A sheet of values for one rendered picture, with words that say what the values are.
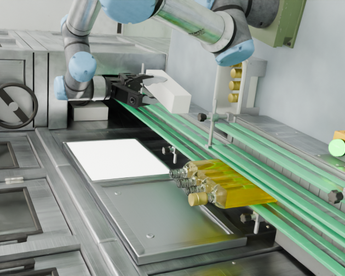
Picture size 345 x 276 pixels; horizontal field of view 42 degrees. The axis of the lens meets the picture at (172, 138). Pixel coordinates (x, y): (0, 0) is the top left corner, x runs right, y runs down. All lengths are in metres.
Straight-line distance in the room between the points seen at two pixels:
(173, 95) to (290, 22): 0.42
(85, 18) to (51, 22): 3.64
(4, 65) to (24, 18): 2.77
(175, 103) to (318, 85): 0.43
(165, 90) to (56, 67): 0.80
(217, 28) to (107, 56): 1.05
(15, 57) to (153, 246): 1.17
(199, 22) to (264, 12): 0.31
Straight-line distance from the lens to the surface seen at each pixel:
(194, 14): 1.16
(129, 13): 1.03
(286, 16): 1.46
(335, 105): 1.37
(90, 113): 2.37
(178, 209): 1.47
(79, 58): 1.32
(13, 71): 2.15
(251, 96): 1.61
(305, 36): 1.47
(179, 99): 1.42
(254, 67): 1.59
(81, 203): 1.47
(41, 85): 2.16
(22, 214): 1.51
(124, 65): 2.24
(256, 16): 1.44
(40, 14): 4.91
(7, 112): 2.16
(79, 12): 1.30
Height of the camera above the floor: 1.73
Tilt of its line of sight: 26 degrees down
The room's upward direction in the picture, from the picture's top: 93 degrees counter-clockwise
